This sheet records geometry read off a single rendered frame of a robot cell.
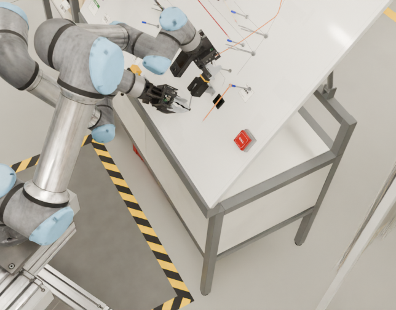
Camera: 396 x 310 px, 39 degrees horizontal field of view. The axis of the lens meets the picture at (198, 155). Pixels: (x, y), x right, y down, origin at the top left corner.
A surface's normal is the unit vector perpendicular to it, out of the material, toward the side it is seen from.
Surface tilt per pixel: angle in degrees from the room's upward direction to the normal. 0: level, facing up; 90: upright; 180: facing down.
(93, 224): 0
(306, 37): 54
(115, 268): 0
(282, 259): 0
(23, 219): 49
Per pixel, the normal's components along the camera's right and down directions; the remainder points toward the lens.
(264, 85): -0.67, -0.04
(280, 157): 0.05, -0.58
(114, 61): 0.90, 0.31
